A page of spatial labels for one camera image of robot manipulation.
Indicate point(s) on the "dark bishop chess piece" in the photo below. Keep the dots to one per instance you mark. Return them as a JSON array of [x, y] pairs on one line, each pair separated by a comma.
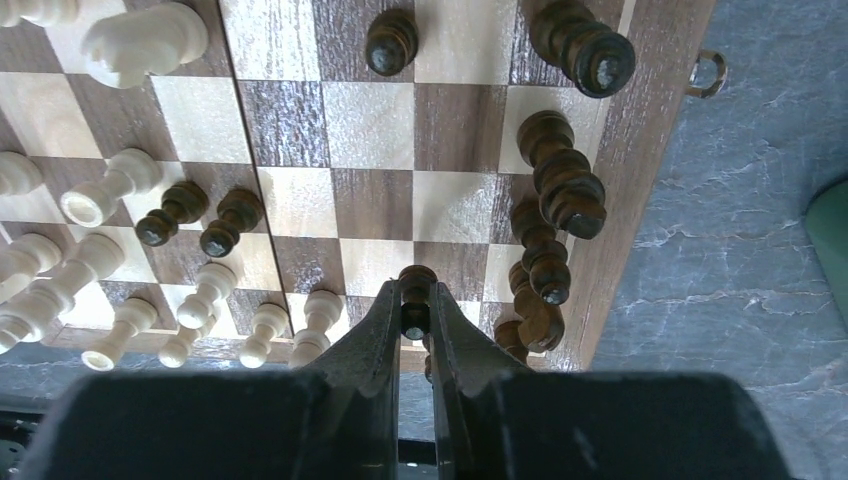
[[571, 196]]

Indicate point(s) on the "white knight chess piece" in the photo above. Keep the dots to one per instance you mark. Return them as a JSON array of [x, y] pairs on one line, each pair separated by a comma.
[[120, 51]]

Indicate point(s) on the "wooden chess board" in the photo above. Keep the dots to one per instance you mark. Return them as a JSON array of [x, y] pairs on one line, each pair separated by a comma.
[[360, 175]]

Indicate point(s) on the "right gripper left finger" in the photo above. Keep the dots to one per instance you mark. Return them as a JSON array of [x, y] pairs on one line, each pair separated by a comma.
[[353, 424]]

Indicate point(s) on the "dark pawn chess piece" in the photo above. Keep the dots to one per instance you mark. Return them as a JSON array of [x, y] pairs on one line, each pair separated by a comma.
[[391, 42]]

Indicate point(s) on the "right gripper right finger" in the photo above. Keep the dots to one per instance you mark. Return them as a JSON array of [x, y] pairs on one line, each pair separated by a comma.
[[468, 370]]

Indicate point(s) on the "dark pawn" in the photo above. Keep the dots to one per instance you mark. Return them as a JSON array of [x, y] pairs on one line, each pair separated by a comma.
[[415, 282]]

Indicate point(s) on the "white rook chess piece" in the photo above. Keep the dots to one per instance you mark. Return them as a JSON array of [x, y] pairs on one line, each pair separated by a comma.
[[129, 172]]

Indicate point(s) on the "green plastic bin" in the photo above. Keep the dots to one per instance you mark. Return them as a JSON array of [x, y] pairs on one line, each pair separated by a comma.
[[826, 225]]

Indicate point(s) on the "dark tall chess piece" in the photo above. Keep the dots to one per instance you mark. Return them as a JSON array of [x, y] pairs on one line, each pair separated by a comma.
[[596, 59]]

